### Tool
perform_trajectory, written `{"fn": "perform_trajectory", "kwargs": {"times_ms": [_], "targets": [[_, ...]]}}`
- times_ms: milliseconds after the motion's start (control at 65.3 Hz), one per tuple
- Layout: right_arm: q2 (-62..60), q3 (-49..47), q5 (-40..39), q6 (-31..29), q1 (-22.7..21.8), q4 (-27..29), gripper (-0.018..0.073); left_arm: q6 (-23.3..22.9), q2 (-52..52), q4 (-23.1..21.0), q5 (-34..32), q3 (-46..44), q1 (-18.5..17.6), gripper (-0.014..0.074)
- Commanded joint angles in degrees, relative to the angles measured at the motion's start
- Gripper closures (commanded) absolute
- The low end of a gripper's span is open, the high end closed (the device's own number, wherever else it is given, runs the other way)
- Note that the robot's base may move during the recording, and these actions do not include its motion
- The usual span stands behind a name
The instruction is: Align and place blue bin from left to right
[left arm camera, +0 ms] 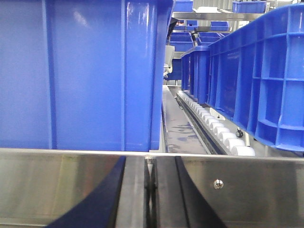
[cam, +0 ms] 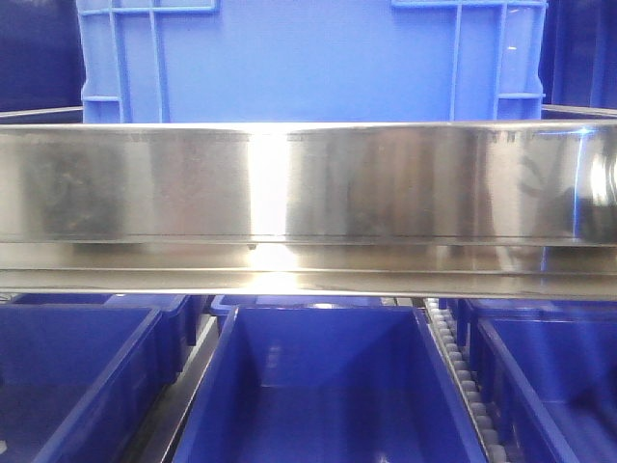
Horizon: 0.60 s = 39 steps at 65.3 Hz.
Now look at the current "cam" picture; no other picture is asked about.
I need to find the light blue plastic crate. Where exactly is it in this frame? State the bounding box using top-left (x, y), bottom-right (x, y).
top-left (76, 1), bottom-right (548, 123)

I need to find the dark blue bin lower centre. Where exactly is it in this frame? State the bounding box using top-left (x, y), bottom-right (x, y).
top-left (174, 307), bottom-right (485, 462)

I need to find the dark blue bin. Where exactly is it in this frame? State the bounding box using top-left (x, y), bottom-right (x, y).
top-left (174, 307), bottom-right (485, 462)
top-left (1, 1), bottom-right (85, 112)
top-left (9, 293), bottom-right (203, 384)
top-left (540, 1), bottom-right (616, 109)
top-left (477, 318), bottom-right (616, 462)
top-left (0, 304), bottom-right (163, 463)

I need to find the roller track right of centre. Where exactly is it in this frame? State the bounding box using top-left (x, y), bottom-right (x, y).
top-left (423, 298), bottom-right (509, 462)

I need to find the dark blue bin behind left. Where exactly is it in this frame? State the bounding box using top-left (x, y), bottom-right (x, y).
top-left (9, 293), bottom-right (203, 384)

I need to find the dark blue bin lower right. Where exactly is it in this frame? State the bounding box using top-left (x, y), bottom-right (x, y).
top-left (477, 318), bottom-right (616, 462)

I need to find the dark blue bin lower left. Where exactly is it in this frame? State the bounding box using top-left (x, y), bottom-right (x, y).
top-left (0, 304), bottom-right (163, 463)

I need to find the dark blue bin upper right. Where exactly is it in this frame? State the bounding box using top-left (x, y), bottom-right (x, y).
top-left (540, 1), bottom-right (616, 109)

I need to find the dark blue bin upper left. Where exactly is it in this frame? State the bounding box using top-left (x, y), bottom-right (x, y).
top-left (1, 1), bottom-right (85, 112)

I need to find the stainless steel shelf rail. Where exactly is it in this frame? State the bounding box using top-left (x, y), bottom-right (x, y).
top-left (1, 121), bottom-right (616, 300)

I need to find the metal divider rail left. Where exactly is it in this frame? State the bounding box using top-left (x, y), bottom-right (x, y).
top-left (121, 315), bottom-right (219, 462)

